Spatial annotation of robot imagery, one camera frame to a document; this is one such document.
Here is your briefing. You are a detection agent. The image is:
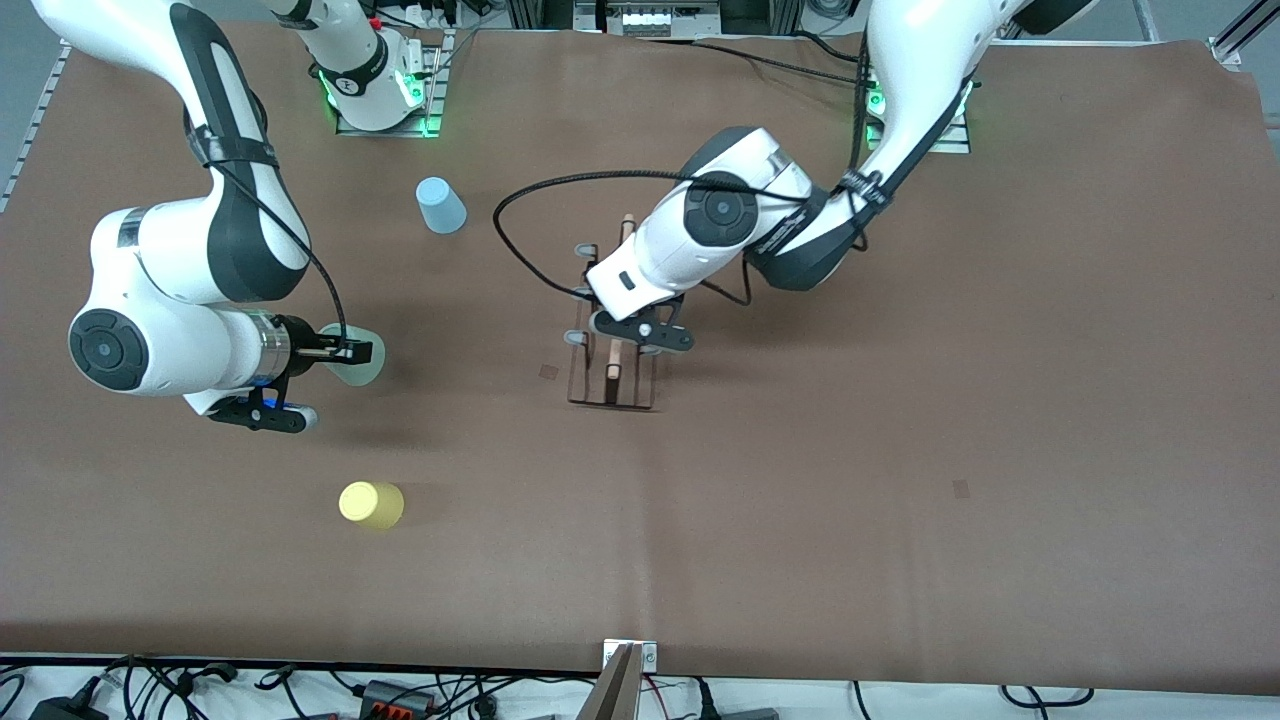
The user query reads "yellow cup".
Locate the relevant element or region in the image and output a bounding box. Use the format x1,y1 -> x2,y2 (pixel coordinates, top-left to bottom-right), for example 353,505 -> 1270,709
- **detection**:
338,480 -> 406,531

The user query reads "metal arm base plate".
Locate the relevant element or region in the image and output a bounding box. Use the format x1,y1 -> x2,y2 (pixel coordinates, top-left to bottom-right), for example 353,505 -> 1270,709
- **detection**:
865,90 -> 972,154
335,30 -> 448,138

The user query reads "pale green cup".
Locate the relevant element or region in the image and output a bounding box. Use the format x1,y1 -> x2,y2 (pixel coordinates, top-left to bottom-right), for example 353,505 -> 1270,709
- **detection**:
318,322 -> 388,390

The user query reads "black orange connector box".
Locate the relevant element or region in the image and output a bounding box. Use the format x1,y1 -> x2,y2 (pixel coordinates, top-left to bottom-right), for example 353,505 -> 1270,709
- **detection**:
358,679 -> 437,717

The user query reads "black looped floor cable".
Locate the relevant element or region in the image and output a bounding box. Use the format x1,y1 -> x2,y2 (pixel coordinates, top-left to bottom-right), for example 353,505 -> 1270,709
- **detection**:
1000,684 -> 1093,709

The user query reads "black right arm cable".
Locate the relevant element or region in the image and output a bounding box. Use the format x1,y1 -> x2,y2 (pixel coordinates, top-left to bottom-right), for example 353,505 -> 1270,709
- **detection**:
185,100 -> 351,349

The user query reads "light blue cup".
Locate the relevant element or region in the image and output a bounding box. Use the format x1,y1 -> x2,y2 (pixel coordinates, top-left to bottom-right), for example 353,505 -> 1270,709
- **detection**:
415,176 -> 468,236

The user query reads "brown table mat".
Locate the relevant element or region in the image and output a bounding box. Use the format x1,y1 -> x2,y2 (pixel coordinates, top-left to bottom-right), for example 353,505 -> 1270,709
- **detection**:
0,20 -> 1280,696

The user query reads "black wire cup holder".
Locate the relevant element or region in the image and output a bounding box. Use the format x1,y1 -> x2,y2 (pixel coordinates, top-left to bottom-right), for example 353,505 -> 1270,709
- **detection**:
564,213 -> 662,412

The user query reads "long black table cable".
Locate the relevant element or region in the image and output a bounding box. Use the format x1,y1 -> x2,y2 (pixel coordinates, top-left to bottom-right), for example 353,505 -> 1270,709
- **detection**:
640,32 -> 869,89

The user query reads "white power strip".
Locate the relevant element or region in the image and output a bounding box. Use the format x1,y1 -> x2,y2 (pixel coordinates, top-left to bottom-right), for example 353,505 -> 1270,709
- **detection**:
605,0 -> 723,37

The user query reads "aluminium corner profile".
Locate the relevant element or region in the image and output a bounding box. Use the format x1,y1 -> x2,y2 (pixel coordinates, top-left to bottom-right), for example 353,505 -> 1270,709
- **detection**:
1208,0 -> 1280,69

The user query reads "black power adaptor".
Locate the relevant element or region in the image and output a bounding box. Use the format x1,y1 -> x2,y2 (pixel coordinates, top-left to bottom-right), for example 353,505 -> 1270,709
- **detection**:
28,695 -> 107,720

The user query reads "slotted aluminium rail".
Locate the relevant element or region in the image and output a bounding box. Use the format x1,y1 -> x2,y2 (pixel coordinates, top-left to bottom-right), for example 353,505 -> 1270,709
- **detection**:
0,45 -> 73,213

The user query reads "small metal edge bracket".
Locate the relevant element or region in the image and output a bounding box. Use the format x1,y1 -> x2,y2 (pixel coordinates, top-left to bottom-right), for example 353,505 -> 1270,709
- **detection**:
603,640 -> 659,673

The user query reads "brown angled beam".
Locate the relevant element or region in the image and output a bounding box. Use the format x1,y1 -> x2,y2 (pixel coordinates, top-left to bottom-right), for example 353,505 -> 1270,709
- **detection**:
577,643 -> 643,720

